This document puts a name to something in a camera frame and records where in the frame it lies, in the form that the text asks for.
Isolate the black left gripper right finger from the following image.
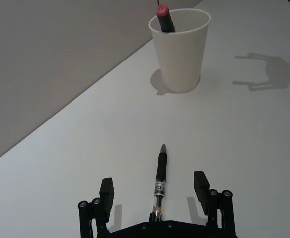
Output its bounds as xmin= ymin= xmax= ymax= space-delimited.
xmin=193 ymin=170 xmax=235 ymax=238

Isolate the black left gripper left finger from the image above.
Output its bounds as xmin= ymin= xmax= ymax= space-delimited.
xmin=77 ymin=177 xmax=115 ymax=238

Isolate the black pen with clear barrel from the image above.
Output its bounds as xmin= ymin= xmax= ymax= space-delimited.
xmin=149 ymin=144 xmax=169 ymax=222

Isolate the white paper cup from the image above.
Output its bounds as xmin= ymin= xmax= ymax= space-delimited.
xmin=148 ymin=8 xmax=212 ymax=94

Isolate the black marker with red end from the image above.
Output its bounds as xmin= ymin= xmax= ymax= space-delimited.
xmin=155 ymin=3 xmax=177 ymax=34

